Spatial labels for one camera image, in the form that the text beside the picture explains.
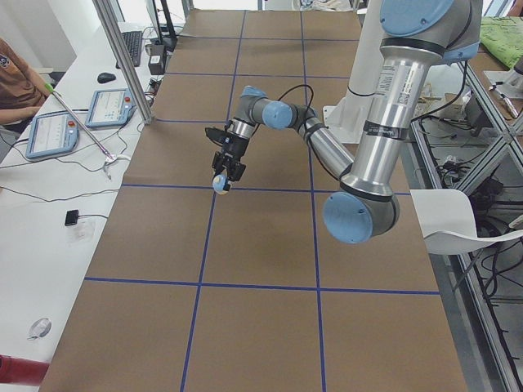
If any teach pendant tablet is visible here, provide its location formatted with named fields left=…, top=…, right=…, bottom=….
left=85, top=89, right=136, bottom=128
left=25, top=111, right=79, bottom=161

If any left teach pendant tablet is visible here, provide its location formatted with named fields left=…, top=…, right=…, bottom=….
left=25, top=111, right=79, bottom=161

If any light blue call bell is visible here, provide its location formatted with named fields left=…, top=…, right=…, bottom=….
left=212, top=174, right=230, bottom=195

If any black keyboard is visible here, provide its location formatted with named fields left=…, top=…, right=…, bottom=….
left=121, top=30, right=143, bottom=67

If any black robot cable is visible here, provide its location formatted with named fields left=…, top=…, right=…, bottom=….
left=277, top=84, right=328, bottom=136

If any green cloth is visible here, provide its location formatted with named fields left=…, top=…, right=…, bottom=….
left=480, top=16, right=522, bottom=69

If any clear plastic bag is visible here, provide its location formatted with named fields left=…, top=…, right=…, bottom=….
left=27, top=318, right=52, bottom=341

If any black computer mouse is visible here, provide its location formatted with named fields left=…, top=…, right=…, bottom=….
left=97, top=72, right=116, bottom=84

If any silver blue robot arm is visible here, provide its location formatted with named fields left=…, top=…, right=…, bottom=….
left=206, top=1, right=482, bottom=243

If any red object at edge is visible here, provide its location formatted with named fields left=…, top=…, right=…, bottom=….
left=0, top=355, right=50, bottom=386

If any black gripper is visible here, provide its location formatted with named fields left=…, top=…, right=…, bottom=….
left=212, top=134, right=249, bottom=181

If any black power adapter box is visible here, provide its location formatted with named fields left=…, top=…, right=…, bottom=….
left=148, top=45, right=167, bottom=75

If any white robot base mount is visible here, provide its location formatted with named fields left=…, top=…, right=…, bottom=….
left=324, top=22, right=372, bottom=144

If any aluminium frame post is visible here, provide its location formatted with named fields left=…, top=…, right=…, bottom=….
left=92, top=0, right=153, bottom=124

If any metal grabber stick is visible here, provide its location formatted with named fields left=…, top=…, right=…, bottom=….
left=44, top=83, right=131, bottom=180

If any person in brown shirt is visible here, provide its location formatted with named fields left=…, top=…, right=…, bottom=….
left=1, top=39, right=50, bottom=133

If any right teach pendant tablet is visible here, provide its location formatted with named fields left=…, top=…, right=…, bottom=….
left=85, top=89, right=136, bottom=128

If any small black square device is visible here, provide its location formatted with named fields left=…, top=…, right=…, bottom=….
left=65, top=209, right=79, bottom=227

